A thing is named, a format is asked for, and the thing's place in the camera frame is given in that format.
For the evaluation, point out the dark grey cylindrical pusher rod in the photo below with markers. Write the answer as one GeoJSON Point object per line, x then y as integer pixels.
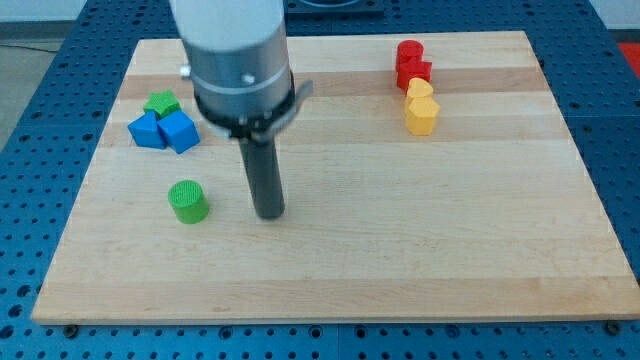
{"type": "Point", "coordinates": [263, 175]}

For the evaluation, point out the green star block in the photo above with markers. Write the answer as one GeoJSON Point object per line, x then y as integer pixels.
{"type": "Point", "coordinates": [162, 103]}

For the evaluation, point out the yellow heart block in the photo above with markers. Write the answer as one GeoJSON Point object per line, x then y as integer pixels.
{"type": "Point", "coordinates": [418, 88]}

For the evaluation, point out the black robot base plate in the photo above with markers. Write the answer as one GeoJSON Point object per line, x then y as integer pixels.
{"type": "Point", "coordinates": [332, 8]}

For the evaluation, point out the blue cube block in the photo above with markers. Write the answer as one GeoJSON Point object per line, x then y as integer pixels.
{"type": "Point", "coordinates": [179, 131]}

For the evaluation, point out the yellow pentagon block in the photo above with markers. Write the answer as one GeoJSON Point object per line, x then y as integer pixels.
{"type": "Point", "coordinates": [421, 115]}

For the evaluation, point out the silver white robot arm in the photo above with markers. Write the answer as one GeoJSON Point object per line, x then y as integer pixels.
{"type": "Point", "coordinates": [243, 84]}

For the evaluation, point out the blue triangle block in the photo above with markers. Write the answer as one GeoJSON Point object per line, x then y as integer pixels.
{"type": "Point", "coordinates": [145, 132]}

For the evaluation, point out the red star block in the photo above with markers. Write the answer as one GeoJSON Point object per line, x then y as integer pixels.
{"type": "Point", "coordinates": [412, 69]}

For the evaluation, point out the green cylinder block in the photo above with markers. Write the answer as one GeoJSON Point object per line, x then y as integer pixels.
{"type": "Point", "coordinates": [188, 201]}

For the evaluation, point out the light wooden board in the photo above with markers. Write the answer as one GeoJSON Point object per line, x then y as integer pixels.
{"type": "Point", "coordinates": [492, 217]}

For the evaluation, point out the red cylinder block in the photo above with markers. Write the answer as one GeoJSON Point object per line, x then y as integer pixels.
{"type": "Point", "coordinates": [408, 51]}

